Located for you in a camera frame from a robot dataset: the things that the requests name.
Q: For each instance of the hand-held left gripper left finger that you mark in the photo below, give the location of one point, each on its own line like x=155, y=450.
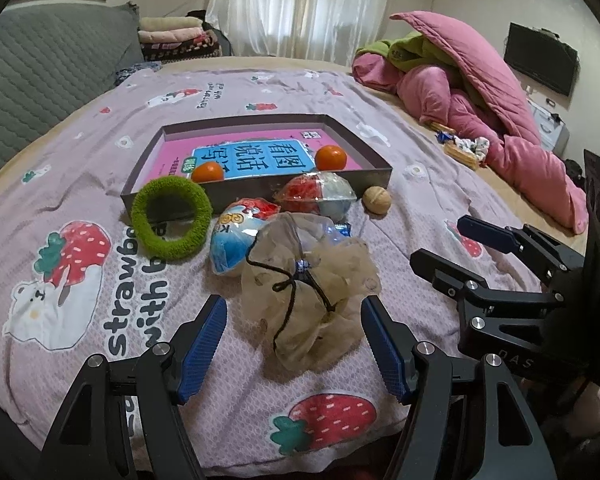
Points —
x=202, y=355

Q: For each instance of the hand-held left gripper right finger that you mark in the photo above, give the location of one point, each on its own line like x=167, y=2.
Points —
x=382, y=350

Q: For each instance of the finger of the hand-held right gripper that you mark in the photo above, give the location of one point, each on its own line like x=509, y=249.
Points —
x=445, y=272
x=485, y=232

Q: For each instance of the walnut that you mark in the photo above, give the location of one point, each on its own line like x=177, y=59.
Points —
x=376, y=201

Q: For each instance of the red and blue toy egg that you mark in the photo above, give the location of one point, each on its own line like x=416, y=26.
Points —
x=227, y=252
x=305, y=192

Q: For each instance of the blue snack packet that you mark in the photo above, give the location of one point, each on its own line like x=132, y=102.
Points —
x=342, y=230

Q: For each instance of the grey cardboard box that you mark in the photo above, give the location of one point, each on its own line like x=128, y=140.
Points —
x=370, y=180

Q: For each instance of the person's right forearm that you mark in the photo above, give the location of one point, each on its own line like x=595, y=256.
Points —
x=587, y=410

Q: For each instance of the tan biscuit packet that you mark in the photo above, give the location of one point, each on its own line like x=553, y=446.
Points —
x=461, y=155

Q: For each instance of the small patterned cloth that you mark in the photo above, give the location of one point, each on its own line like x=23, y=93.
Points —
x=475, y=145

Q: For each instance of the blue candy wrapper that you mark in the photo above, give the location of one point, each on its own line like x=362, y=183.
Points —
x=443, y=136

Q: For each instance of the white cabinet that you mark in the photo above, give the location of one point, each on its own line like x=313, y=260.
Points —
x=547, y=125

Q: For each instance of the pink duvet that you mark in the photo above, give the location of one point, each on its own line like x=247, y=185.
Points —
x=480, y=80

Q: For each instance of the large orange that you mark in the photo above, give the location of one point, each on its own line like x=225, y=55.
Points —
x=331, y=157

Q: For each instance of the small orange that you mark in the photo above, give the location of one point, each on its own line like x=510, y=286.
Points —
x=207, y=172

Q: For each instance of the green blanket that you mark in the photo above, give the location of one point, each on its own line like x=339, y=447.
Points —
x=405, y=50

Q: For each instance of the pink and blue book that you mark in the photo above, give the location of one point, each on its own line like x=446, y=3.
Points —
x=260, y=155

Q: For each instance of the pink strawberry printed blanket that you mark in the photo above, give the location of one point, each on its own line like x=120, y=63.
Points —
x=80, y=185

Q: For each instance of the white sheer curtain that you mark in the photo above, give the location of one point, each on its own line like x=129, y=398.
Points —
x=305, y=10

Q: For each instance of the dark blue patterned cloth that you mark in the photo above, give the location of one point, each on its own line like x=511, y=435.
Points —
x=135, y=72

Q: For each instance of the folded dark patterned blanket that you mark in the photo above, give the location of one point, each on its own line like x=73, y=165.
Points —
x=185, y=51

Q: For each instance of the grey quilted sofa cover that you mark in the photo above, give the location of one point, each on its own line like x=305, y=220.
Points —
x=40, y=85

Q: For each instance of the folded pink blanket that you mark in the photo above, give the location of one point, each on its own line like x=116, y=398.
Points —
x=175, y=36

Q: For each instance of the folded beige blanket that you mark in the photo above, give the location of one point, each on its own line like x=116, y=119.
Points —
x=170, y=23

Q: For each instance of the black wall television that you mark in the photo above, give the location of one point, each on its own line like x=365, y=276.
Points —
x=540, y=57

